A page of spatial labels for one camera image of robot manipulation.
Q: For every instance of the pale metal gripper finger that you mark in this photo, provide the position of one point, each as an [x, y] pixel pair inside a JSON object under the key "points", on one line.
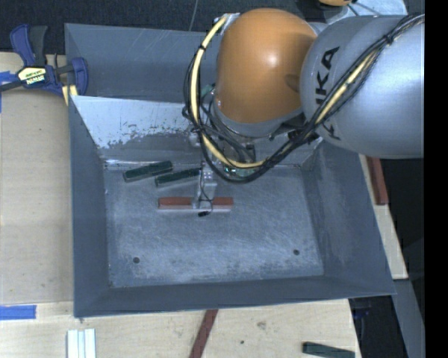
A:
{"points": [[210, 186], [198, 200]]}

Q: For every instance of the red-brown block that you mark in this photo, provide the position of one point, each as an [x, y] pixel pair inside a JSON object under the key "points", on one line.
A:
{"points": [[203, 334], [173, 202], [378, 181]]}

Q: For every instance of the dark green flat block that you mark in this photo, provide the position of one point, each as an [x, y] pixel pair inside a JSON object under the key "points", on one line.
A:
{"points": [[147, 171], [326, 350], [177, 177]]}

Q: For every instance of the grey metal bin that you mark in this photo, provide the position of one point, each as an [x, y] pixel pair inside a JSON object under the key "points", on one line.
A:
{"points": [[216, 244]]}

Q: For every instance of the pale wood flat board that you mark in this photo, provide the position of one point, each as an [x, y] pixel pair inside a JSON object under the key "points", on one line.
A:
{"points": [[33, 200]]}

